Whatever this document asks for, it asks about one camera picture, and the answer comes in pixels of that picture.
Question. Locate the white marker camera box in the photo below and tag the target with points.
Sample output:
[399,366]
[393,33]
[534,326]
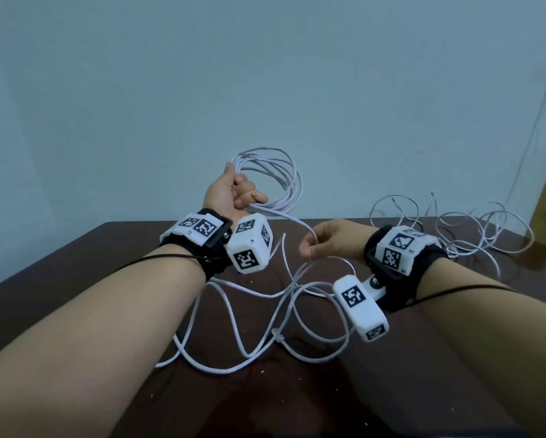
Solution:
[250,246]
[359,310]

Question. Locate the person's left forearm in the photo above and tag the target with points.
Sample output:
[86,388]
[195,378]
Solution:
[86,342]

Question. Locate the person's right hand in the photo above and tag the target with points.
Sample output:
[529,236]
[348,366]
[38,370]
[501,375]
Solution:
[346,239]

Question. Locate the person's left hand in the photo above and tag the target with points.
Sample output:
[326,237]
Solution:
[220,196]

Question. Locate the white marker wrist plate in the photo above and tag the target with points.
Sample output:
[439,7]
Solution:
[199,228]
[403,250]

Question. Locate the person's right thumb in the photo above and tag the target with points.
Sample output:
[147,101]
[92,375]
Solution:
[324,226]

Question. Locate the person's left thumb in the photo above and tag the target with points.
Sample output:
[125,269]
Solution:
[229,174]

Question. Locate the person's right forearm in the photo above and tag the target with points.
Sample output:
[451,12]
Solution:
[496,332]

